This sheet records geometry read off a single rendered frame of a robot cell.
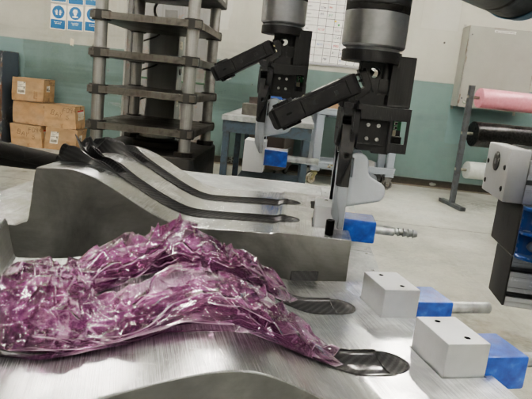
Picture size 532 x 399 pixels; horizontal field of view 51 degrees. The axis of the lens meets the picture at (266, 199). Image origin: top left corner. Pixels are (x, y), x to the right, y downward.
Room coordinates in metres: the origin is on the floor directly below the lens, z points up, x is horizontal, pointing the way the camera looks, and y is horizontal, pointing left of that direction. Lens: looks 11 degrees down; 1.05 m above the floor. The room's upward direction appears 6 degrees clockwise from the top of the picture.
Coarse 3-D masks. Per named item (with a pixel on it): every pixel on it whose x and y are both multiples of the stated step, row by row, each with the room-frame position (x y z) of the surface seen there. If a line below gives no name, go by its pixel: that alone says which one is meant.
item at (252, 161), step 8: (248, 144) 0.97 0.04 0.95; (264, 144) 0.97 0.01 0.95; (248, 152) 0.97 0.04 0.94; (256, 152) 0.97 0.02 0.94; (264, 152) 0.97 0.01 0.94; (272, 152) 0.97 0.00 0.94; (280, 152) 0.97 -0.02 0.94; (248, 160) 0.97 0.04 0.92; (256, 160) 0.97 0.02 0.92; (264, 160) 0.97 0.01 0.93; (272, 160) 0.97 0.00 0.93; (280, 160) 0.97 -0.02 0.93; (288, 160) 0.98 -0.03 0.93; (296, 160) 0.98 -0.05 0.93; (304, 160) 0.98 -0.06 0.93; (312, 160) 0.98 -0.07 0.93; (248, 168) 0.97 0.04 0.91; (256, 168) 0.97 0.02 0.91
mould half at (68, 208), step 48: (0, 192) 0.79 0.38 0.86; (48, 192) 0.64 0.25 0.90; (96, 192) 0.64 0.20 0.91; (240, 192) 0.86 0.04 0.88; (288, 192) 0.88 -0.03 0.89; (48, 240) 0.64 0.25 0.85; (96, 240) 0.64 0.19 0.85; (240, 240) 0.63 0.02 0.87; (288, 240) 0.63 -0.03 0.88; (336, 240) 0.63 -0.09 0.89
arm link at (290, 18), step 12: (264, 0) 0.97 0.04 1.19; (276, 0) 0.95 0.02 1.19; (288, 0) 0.95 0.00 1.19; (300, 0) 0.96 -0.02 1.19; (264, 12) 0.97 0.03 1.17; (276, 12) 0.95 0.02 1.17; (288, 12) 0.95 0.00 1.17; (300, 12) 0.96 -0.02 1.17; (264, 24) 0.98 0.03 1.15; (276, 24) 0.96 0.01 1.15; (288, 24) 0.96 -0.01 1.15; (300, 24) 0.97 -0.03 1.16
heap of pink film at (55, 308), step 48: (144, 240) 0.46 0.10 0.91; (192, 240) 0.46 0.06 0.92; (0, 288) 0.36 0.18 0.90; (48, 288) 0.36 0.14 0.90; (96, 288) 0.39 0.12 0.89; (144, 288) 0.38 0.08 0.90; (192, 288) 0.36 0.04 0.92; (240, 288) 0.37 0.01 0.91; (0, 336) 0.33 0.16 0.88; (48, 336) 0.32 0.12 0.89; (96, 336) 0.32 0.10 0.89; (144, 336) 0.33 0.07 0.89; (288, 336) 0.37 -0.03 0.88
